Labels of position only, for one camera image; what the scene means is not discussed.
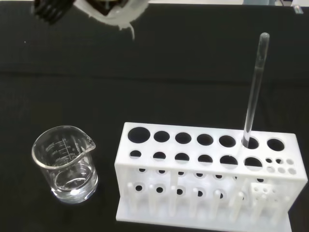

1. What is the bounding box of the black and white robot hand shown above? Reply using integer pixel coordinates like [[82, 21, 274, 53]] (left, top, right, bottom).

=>
[[33, 0, 148, 41]]

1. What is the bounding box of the white test tube rack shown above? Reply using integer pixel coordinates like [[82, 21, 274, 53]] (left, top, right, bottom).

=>
[[114, 122, 309, 229]]

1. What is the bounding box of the black bench cloth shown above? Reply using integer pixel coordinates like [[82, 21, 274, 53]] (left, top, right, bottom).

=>
[[0, 0, 309, 232]]

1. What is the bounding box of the clear glass beaker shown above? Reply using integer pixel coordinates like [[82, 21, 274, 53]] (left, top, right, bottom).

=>
[[31, 125, 99, 203]]

